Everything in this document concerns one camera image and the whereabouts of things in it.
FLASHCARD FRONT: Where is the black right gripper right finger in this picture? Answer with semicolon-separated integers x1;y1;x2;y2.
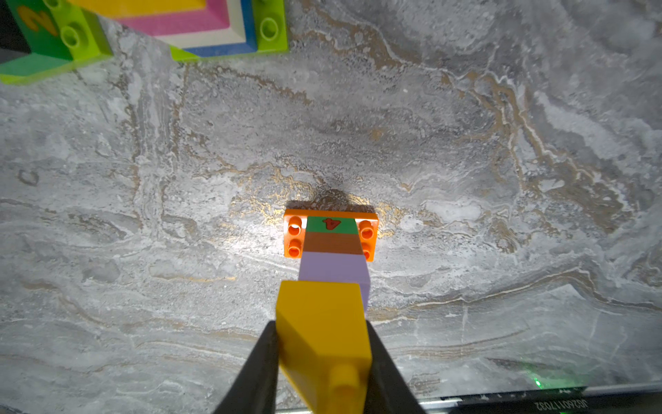
363;321;426;414

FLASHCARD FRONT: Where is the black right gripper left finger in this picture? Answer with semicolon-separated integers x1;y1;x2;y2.
213;321;279;414

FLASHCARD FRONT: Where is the yellow sloped lego brick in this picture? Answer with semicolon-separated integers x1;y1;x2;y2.
276;280;372;413

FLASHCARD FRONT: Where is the purple square lego brick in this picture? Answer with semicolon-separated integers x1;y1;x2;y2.
298;251;371;312

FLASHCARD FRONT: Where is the brown square lego brick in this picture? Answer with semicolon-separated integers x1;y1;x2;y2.
303;232;364;255

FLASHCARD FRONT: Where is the orange long lego brick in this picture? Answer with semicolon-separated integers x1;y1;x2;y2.
283;209;379;262

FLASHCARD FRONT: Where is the cream small lego brick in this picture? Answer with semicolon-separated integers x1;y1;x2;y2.
157;0;248;49

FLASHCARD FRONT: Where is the pink square lego brick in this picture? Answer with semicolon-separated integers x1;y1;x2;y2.
118;1;230;36

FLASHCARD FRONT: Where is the lime long base lego brick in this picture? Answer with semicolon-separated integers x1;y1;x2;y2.
1;0;113;86

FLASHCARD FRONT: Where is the black square lego brick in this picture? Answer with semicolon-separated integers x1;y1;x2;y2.
0;1;31;64

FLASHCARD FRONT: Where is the dark green square lego brick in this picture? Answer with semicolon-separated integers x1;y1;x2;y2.
1;1;73;77

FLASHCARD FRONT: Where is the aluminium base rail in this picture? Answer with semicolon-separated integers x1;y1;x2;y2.
365;382;661;413

